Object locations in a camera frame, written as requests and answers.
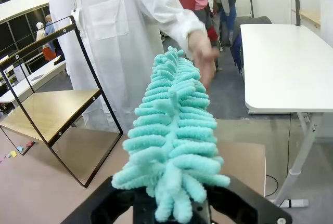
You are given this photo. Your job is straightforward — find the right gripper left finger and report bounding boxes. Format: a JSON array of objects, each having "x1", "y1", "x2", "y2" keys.
[{"x1": 61, "y1": 176, "x2": 136, "y2": 224}]

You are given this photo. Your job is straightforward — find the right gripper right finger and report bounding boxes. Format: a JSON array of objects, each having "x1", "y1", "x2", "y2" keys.
[{"x1": 208, "y1": 175, "x2": 293, "y2": 224}]

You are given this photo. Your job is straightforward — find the teal microfiber duster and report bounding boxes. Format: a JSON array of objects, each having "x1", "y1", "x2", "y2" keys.
[{"x1": 111, "y1": 46, "x2": 231, "y2": 222}]

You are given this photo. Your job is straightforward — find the left forearm in white sleeve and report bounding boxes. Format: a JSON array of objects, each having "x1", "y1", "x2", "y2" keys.
[{"x1": 140, "y1": 0, "x2": 209, "y2": 43}]

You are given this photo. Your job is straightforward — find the person's left hand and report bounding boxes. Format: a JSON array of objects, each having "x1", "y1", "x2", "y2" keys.
[{"x1": 187, "y1": 30, "x2": 221, "y2": 89}]

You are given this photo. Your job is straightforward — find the white power strip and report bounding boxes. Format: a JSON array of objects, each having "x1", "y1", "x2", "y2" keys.
[{"x1": 282, "y1": 199, "x2": 310, "y2": 208}]

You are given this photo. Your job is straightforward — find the white background table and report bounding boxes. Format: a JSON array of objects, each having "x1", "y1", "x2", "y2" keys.
[{"x1": 0, "y1": 57, "x2": 67, "y2": 105}]

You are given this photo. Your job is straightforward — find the large white side table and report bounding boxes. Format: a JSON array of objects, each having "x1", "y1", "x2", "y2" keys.
[{"x1": 239, "y1": 23, "x2": 333, "y2": 206}]

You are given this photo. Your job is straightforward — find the person in white coat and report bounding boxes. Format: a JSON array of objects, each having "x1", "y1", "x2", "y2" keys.
[{"x1": 49, "y1": 0, "x2": 209, "y2": 134}]

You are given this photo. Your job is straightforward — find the person in orange skirt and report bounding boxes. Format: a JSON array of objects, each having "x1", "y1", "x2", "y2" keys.
[{"x1": 43, "y1": 15, "x2": 65, "y2": 62}]

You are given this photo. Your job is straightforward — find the white name badge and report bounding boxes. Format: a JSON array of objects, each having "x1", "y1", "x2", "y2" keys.
[{"x1": 70, "y1": 8, "x2": 80, "y2": 27}]

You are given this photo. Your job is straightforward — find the light wooden desk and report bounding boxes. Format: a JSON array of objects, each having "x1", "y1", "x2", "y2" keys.
[{"x1": 291, "y1": 8, "x2": 322, "y2": 29}]

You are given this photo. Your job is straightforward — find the thick black stand pole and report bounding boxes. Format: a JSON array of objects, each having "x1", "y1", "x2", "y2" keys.
[{"x1": 292, "y1": 0, "x2": 302, "y2": 26}]

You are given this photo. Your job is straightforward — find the black frame wooden shelf rack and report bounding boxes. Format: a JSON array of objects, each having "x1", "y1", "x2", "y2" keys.
[{"x1": 0, "y1": 15, "x2": 123, "y2": 189}]

